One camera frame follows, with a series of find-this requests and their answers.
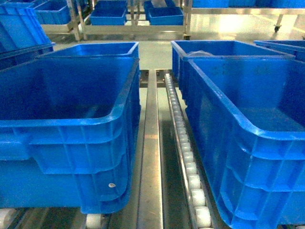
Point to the rear right blue bin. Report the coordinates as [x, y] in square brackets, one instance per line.
[183, 51]

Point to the rear left blue bin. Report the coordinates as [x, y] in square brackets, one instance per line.
[114, 49]

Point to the front left blue bin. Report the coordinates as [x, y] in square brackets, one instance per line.
[68, 133]

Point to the front right blue bin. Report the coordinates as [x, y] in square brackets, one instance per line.
[248, 120]

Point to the white roller track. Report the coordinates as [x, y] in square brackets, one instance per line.
[200, 216]

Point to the blue bin far left stacked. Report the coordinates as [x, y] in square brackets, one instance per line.
[22, 38]

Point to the steel centre guide rail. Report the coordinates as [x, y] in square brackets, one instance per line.
[150, 205]

